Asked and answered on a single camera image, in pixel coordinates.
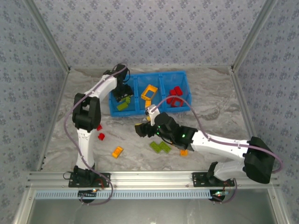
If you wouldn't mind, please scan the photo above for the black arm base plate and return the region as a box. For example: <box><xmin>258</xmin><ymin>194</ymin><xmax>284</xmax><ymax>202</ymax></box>
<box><xmin>68</xmin><ymin>172</ymin><xmax>111</xmax><ymax>188</ymax></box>
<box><xmin>192</xmin><ymin>172</ymin><xmax>235</xmax><ymax>188</ymax></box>

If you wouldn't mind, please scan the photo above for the orange lego window frame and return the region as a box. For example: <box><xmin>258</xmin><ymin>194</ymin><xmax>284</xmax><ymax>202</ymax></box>
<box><xmin>141</xmin><ymin>84</ymin><xmax>159</xmax><ymax>102</ymax></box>

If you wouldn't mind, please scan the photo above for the small circuit board with LED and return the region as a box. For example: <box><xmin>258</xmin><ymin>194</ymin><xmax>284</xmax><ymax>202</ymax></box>
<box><xmin>78</xmin><ymin>188</ymin><xmax>99</xmax><ymax>203</ymax></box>
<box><xmin>208</xmin><ymin>189</ymin><xmax>231</xmax><ymax>202</ymax></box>

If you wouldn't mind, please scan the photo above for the aluminium side rail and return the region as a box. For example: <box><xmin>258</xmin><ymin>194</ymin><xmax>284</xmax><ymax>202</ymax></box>
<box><xmin>36</xmin><ymin>67</ymin><xmax>71</xmax><ymax>171</ymax></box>
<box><xmin>229</xmin><ymin>67</ymin><xmax>259</xmax><ymax>143</ymax></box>

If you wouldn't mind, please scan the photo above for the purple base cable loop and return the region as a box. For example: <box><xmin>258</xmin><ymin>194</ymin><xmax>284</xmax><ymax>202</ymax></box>
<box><xmin>80</xmin><ymin>180</ymin><xmax>114</xmax><ymax>206</ymax></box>
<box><xmin>213</xmin><ymin>178</ymin><xmax>238</xmax><ymax>204</ymax></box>

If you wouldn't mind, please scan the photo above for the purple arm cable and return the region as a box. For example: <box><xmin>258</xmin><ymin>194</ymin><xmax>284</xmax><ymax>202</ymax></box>
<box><xmin>64</xmin><ymin>63</ymin><xmax>129</xmax><ymax>187</ymax></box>
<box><xmin>151</xmin><ymin>95</ymin><xmax>285</xmax><ymax>175</ymax></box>

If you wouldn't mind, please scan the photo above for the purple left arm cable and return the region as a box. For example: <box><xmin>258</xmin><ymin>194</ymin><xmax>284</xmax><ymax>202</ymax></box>
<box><xmin>64</xmin><ymin>63</ymin><xmax>129</xmax><ymax>187</ymax></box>

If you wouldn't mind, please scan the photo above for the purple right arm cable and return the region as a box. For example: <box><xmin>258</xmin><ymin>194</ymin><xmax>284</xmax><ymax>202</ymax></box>
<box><xmin>151</xmin><ymin>95</ymin><xmax>285</xmax><ymax>175</ymax></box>

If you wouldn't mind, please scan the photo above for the wide aluminium mounting rail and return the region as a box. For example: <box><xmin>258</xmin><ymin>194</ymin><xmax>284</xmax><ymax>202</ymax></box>
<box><xmin>25</xmin><ymin>170</ymin><xmax>280</xmax><ymax>189</ymax></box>

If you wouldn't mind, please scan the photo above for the light blue slotted cable duct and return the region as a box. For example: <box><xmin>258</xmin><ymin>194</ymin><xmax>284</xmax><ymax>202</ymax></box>
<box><xmin>34</xmin><ymin>189</ymin><xmax>214</xmax><ymax>200</ymax></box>

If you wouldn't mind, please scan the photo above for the aluminium frame post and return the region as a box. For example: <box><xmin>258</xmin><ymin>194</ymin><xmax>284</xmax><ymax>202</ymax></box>
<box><xmin>24</xmin><ymin>0</ymin><xmax>71</xmax><ymax>72</ymax></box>
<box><xmin>230</xmin><ymin>0</ymin><xmax>280</xmax><ymax>70</ymax></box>

